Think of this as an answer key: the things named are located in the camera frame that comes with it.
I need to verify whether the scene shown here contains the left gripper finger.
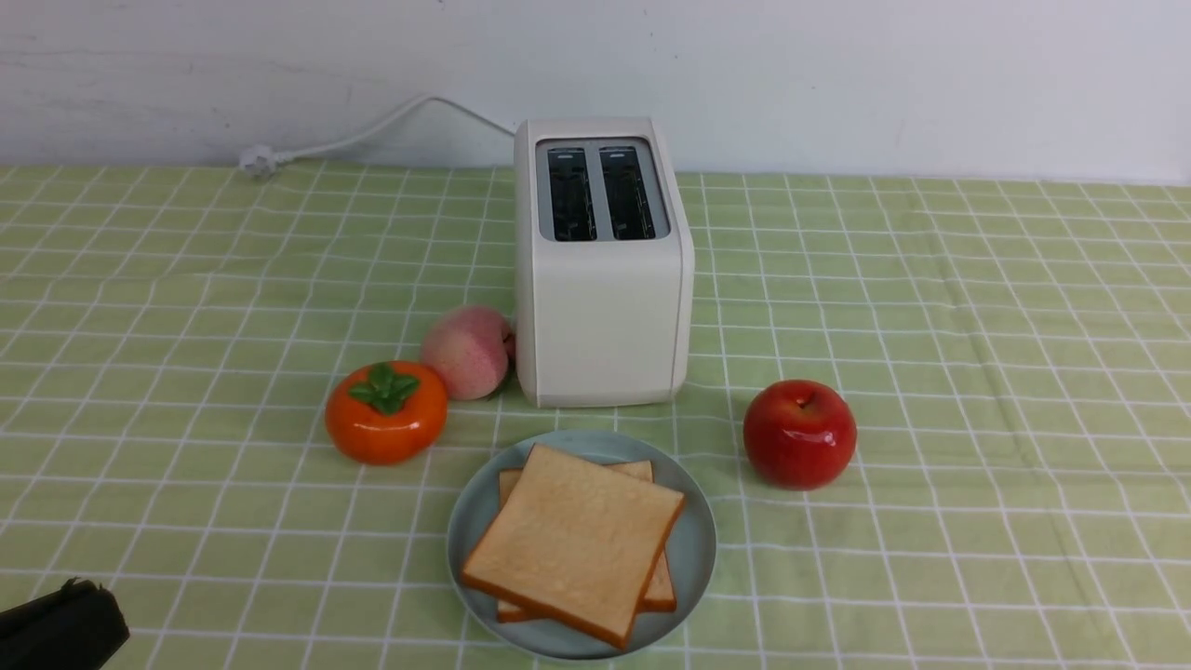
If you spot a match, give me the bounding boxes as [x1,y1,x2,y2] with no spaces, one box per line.
[1,578,130,669]

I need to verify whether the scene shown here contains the toast slice slot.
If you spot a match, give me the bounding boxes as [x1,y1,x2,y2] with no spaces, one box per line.
[460,444,686,651]
[495,461,676,624]

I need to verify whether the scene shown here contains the orange persimmon with green leaf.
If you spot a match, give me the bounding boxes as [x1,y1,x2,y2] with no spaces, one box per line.
[324,361,449,467]

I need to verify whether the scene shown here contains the pink peach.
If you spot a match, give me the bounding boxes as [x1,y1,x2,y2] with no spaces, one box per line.
[420,303,515,400]

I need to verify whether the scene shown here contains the light blue round plate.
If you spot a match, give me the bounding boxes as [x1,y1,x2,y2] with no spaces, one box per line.
[445,430,717,664]

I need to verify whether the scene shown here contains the white two-slot toaster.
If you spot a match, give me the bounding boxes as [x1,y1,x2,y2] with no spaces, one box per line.
[515,117,696,409]

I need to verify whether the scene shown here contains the red apple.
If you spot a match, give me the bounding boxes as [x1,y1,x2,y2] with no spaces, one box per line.
[742,378,858,491]

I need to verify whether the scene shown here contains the green checkered tablecloth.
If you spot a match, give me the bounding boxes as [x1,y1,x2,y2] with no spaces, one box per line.
[1,164,1190,669]

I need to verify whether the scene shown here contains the white toaster power cord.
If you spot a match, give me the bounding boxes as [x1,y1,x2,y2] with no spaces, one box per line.
[238,93,518,179]

